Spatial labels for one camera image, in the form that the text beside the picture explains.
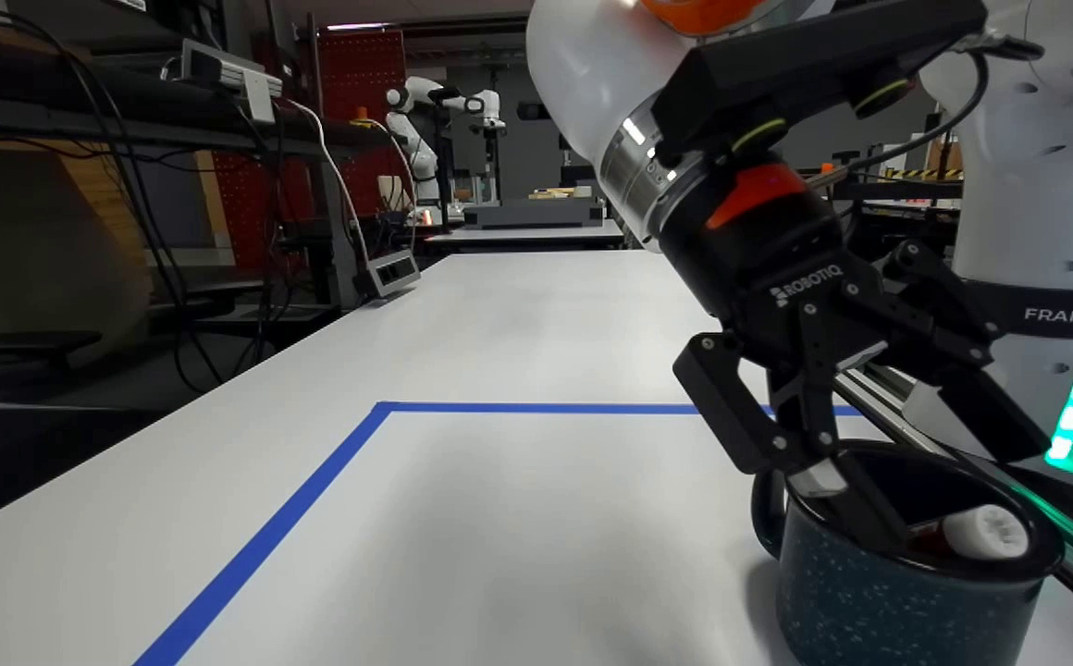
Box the dark blue speckled mug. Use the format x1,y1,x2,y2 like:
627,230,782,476
746,441,1071,666

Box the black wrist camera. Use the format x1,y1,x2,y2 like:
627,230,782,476
648,0,992,162

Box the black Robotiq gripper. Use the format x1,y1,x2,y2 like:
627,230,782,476
655,162,1052,552

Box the black camera cable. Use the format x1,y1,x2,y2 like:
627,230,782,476
838,33,1047,180

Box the blue tape line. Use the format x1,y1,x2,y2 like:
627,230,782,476
130,394,865,666

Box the grey work table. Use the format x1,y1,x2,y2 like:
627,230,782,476
422,218,630,255

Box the grey box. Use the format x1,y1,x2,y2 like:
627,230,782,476
363,246,425,300

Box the tan wooden board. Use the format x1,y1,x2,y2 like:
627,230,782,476
0,125,159,361

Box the red cabinet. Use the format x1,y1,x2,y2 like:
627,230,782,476
212,18,412,270

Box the white cable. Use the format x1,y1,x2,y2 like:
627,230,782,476
277,93,383,292

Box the white power strip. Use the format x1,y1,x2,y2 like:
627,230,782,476
173,37,284,125

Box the red and white marker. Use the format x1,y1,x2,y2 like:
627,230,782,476
910,498,1035,566

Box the black cable bundle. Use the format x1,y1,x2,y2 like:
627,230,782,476
14,0,230,387

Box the dark metal shelf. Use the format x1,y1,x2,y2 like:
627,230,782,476
0,23,383,159

